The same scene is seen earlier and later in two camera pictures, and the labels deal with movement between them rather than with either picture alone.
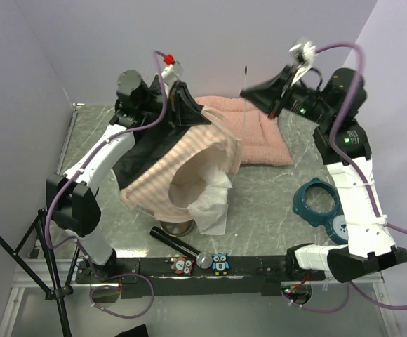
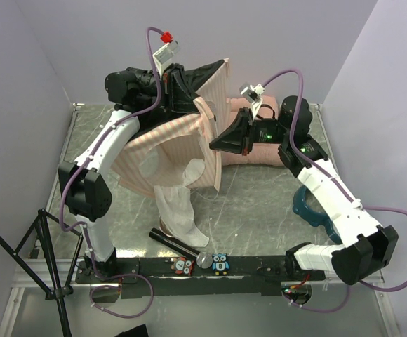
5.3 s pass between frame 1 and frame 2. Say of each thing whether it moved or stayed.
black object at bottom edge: stayed
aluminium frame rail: stayed
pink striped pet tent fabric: moved
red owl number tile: stayed
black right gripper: moved
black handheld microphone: stayed
